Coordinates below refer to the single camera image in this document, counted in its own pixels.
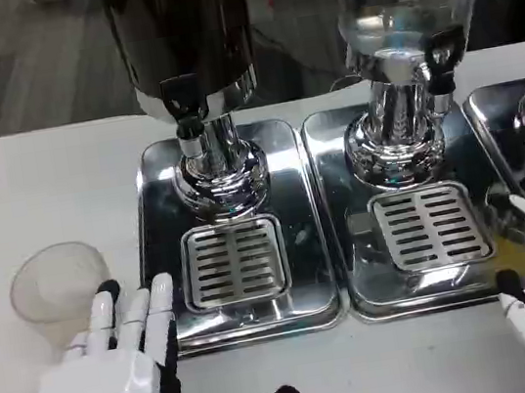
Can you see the steel drip tray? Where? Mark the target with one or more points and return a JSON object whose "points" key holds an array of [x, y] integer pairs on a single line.
{"points": [[340, 185], [299, 211], [490, 118]]}

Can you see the clear ribbed glass cup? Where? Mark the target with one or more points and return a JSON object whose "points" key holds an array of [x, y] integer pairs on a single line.
{"points": [[53, 287]]}

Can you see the dark coffee drink dispenser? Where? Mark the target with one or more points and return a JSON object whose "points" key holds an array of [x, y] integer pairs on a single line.
{"points": [[178, 26]]}

